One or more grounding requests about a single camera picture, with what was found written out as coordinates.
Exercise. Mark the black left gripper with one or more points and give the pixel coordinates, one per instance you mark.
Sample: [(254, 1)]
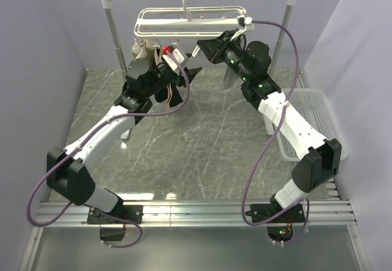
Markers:
[(190, 73)]

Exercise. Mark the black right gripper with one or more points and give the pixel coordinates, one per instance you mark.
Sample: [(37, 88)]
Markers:
[(214, 49)]

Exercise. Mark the white clip hanger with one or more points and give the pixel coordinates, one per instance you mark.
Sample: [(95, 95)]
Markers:
[(186, 22)]

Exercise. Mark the black underwear beige waistband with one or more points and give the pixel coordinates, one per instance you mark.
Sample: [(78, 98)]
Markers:
[(169, 95)]

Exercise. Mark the khaki underwear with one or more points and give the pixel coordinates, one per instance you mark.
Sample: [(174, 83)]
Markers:
[(143, 49)]

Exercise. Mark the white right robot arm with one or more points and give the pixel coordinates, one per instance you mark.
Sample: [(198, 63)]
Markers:
[(319, 157)]

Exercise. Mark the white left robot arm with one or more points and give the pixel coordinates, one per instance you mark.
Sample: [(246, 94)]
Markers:
[(70, 169)]

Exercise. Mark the grey hanging underwear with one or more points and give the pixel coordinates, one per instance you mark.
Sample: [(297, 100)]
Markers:
[(229, 78)]

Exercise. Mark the white plastic basket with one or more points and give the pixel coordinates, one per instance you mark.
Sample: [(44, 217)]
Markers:
[(313, 105)]

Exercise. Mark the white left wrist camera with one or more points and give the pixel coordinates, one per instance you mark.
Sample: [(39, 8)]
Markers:
[(174, 58)]

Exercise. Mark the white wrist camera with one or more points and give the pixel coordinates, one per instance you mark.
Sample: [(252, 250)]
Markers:
[(245, 25), (174, 58)]

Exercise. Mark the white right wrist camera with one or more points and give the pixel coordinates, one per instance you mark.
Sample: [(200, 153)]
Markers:
[(245, 25)]

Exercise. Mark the aluminium mounting rail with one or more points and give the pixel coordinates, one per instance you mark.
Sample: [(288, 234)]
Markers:
[(171, 213)]

